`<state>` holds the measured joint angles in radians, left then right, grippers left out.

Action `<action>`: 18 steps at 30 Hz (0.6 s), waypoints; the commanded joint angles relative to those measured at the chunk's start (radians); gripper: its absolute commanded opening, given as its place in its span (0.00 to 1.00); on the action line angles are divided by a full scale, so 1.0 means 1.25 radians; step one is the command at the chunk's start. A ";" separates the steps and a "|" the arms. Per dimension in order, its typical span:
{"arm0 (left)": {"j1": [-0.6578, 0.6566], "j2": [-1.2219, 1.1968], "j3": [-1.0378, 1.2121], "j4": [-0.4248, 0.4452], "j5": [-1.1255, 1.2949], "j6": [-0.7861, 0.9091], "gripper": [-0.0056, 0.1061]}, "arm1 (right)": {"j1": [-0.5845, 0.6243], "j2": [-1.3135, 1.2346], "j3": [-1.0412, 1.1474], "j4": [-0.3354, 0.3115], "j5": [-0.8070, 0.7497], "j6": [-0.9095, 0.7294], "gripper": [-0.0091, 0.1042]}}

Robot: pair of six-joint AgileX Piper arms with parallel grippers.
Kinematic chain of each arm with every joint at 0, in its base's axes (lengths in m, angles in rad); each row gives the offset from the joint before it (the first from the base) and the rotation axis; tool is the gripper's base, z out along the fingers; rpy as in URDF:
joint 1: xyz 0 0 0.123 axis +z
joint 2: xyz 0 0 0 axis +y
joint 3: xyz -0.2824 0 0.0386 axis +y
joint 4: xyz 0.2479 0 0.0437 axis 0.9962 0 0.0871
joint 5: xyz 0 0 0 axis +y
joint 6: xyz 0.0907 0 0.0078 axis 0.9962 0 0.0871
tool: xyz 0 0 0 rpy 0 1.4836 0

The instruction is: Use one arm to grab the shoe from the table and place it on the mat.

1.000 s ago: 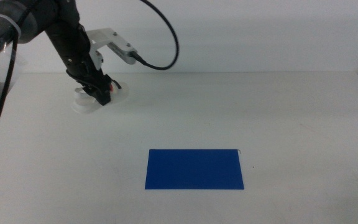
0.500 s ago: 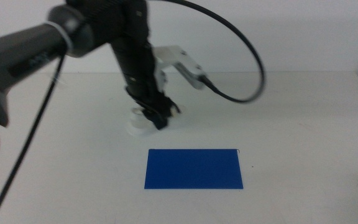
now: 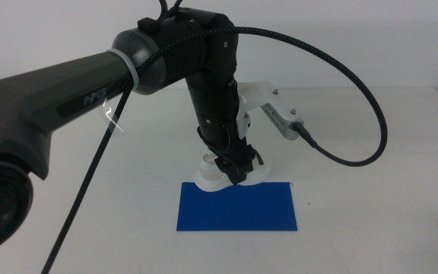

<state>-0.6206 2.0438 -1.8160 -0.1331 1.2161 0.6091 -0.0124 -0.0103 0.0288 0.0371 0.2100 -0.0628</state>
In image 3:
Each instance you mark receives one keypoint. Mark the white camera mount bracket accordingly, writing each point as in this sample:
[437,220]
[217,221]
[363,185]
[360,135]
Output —
[255,95]

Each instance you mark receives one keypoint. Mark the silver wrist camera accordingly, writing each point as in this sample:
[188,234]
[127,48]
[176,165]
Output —
[283,123]

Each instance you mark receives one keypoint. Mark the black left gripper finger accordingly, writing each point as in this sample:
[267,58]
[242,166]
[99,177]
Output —
[238,178]

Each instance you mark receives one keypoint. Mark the blue rectangular mat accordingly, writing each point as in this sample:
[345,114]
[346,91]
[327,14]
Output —
[238,211]

